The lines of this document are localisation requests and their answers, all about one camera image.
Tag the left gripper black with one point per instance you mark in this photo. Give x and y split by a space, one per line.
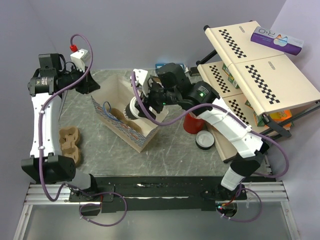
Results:
88 85

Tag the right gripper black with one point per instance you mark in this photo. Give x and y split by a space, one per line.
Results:
153 85

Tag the white plastic cup lid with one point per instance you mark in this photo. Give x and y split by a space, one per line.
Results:
141 114

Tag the black paper coffee cup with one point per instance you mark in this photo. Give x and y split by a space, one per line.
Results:
131 112

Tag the blue checkered paper bag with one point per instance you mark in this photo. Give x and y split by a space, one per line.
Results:
110 102

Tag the brown pulp cup carrier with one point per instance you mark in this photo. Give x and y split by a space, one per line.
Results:
120 116

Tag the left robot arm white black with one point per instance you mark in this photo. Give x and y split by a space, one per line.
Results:
46 163

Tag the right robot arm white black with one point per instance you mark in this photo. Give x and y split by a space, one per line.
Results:
205 103

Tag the teal blue box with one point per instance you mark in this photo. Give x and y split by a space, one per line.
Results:
184 67

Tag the red cup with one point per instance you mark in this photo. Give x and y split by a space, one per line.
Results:
193 125

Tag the green snack boxes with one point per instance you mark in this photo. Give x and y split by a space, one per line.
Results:
230 78

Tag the cream checkered tiered shelf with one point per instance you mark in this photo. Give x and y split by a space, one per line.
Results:
270 85

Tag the purple white box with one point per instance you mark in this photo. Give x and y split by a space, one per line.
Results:
278 41

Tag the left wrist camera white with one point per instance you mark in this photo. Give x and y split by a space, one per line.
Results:
79 58

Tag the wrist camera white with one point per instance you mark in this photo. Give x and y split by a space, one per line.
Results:
141 79
79 58

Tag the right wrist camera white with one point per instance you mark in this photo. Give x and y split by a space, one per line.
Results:
141 79

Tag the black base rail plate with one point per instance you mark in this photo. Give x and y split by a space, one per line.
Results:
151 193

